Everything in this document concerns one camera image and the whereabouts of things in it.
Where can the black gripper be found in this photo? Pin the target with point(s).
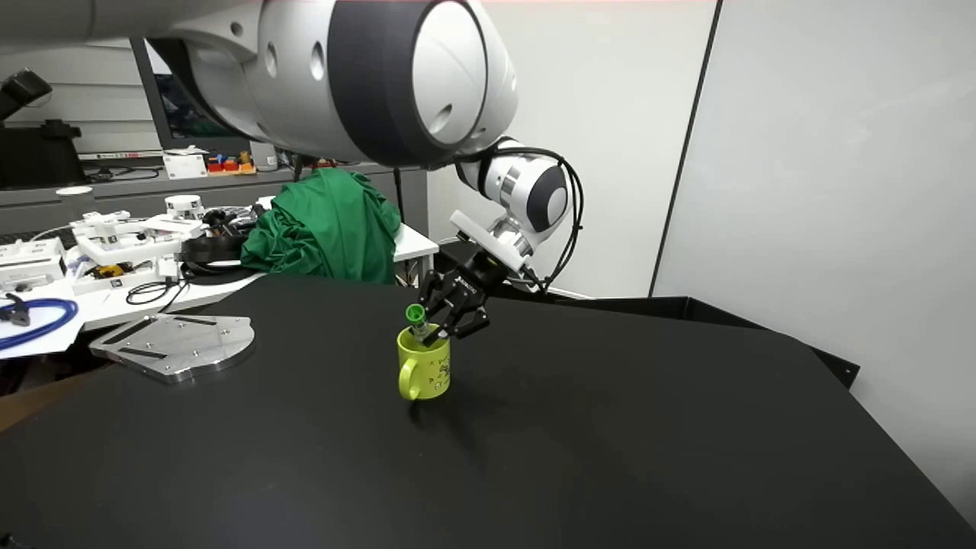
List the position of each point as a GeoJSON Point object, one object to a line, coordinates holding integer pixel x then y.
{"type": "Point", "coordinates": [475, 276]}

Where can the green glue stick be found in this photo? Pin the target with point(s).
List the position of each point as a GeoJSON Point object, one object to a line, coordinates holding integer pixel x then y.
{"type": "Point", "coordinates": [415, 313]}

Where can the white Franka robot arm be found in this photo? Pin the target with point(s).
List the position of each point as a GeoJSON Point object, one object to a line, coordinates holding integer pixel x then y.
{"type": "Point", "coordinates": [355, 72]}

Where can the yellow-green mug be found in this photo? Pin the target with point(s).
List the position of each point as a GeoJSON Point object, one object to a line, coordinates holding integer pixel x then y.
{"type": "Point", "coordinates": [431, 373]}

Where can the green cloth heap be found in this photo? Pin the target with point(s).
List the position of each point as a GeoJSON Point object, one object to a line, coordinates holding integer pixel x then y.
{"type": "Point", "coordinates": [325, 230]}

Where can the grey metal plate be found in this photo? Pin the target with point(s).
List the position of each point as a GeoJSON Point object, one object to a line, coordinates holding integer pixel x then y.
{"type": "Point", "coordinates": [179, 341]}

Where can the small white box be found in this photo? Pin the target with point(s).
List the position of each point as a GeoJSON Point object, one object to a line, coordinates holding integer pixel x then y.
{"type": "Point", "coordinates": [183, 163]}

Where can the dark framed monitor screen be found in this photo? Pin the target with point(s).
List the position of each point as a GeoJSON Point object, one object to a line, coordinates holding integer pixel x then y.
{"type": "Point", "coordinates": [183, 112]}

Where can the white plastic device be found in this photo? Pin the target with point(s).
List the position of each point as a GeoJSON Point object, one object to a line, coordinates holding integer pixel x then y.
{"type": "Point", "coordinates": [123, 235]}

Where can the grey counter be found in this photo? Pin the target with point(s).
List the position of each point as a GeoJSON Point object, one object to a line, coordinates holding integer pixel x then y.
{"type": "Point", "coordinates": [123, 199]}

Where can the white side table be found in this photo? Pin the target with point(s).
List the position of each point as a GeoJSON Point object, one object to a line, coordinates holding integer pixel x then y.
{"type": "Point", "coordinates": [63, 295]}

